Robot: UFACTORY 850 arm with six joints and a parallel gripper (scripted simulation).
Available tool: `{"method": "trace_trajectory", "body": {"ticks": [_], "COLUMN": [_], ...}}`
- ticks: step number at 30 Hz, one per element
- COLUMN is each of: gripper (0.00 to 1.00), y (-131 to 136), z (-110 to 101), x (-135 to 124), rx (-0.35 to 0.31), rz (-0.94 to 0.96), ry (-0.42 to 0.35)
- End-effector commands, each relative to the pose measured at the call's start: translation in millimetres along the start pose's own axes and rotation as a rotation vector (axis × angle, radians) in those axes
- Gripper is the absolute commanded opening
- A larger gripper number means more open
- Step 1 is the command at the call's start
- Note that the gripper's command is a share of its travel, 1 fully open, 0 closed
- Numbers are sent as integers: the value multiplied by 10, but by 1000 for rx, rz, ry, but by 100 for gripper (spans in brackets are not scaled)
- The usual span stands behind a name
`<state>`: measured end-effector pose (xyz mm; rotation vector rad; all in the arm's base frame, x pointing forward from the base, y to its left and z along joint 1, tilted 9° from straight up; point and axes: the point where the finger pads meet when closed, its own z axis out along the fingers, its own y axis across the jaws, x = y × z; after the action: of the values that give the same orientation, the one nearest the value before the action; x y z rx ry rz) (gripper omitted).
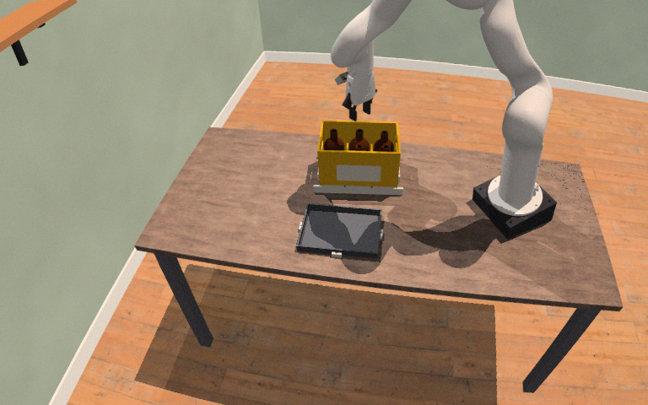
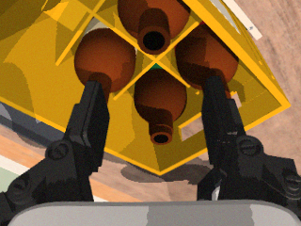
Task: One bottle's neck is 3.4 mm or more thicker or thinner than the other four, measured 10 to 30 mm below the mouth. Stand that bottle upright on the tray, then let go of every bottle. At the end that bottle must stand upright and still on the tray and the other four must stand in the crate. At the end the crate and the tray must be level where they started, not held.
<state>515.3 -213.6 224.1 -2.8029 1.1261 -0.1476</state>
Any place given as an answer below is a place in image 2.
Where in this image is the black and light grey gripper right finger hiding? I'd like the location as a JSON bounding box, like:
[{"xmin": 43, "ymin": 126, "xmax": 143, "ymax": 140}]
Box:
[{"xmin": 201, "ymin": 75, "xmax": 301, "ymax": 220}]

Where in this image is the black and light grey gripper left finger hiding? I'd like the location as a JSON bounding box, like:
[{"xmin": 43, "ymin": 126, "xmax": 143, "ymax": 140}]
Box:
[{"xmin": 0, "ymin": 80, "xmax": 110, "ymax": 226}]

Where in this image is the yellow wooden crate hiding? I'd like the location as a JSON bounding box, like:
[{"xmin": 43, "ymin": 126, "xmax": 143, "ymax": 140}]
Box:
[{"xmin": 0, "ymin": 0, "xmax": 291, "ymax": 175}]

